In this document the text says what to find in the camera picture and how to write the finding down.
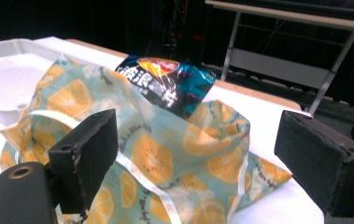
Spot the orange-print fabric bag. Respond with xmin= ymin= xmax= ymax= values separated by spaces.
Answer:
xmin=0 ymin=53 xmax=292 ymax=224

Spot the white plastic tray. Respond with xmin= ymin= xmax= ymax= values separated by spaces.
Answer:
xmin=0 ymin=38 xmax=122 ymax=127

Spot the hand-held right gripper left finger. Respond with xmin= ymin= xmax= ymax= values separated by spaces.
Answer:
xmin=47 ymin=108 xmax=120 ymax=215

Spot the grey metal-frame table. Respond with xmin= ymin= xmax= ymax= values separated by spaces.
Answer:
xmin=205 ymin=0 xmax=354 ymax=117

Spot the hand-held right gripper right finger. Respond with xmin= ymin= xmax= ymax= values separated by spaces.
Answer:
xmin=273 ymin=109 xmax=354 ymax=217

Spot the blue snack packet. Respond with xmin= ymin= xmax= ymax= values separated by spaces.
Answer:
xmin=115 ymin=55 xmax=217 ymax=120

